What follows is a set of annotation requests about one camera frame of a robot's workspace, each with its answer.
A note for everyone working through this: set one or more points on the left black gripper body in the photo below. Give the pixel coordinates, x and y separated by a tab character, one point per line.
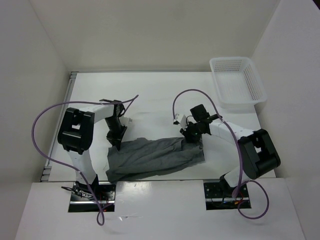
115	127

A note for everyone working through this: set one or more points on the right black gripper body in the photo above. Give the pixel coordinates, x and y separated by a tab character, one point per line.
195	127

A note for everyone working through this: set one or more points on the grey shorts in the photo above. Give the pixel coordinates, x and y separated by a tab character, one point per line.
142	158

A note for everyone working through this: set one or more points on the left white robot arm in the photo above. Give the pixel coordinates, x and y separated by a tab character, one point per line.
76	137

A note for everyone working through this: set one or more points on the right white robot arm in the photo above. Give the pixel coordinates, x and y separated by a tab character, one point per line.
258	154

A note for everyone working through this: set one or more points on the white plastic basket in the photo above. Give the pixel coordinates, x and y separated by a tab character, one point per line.
237	82

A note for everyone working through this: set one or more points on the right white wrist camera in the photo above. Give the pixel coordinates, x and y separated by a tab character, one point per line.
180	119

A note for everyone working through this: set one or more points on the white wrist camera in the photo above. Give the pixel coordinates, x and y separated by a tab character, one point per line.
180	119
126	120

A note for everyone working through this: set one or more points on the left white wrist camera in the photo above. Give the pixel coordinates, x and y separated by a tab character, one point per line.
126	120

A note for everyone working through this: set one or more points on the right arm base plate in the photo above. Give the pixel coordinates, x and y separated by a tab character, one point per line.
215	199

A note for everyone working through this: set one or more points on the aluminium table edge rail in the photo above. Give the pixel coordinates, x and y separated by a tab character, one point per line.
47	167

